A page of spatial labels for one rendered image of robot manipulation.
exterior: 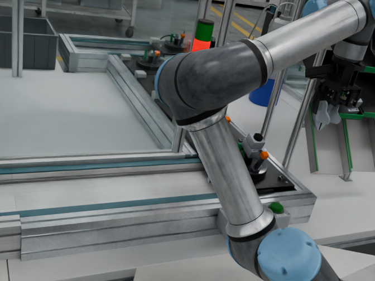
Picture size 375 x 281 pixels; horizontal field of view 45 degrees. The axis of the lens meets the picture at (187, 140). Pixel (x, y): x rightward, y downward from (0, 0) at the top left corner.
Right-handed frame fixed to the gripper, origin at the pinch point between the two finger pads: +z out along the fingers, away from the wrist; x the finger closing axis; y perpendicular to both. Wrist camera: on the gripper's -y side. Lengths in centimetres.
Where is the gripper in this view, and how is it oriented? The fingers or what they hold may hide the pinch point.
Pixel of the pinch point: (317, 124)
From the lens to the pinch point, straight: 130.7
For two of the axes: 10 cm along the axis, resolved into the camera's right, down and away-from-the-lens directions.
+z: -1.8, 8.8, 4.4
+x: 9.0, -0.3, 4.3
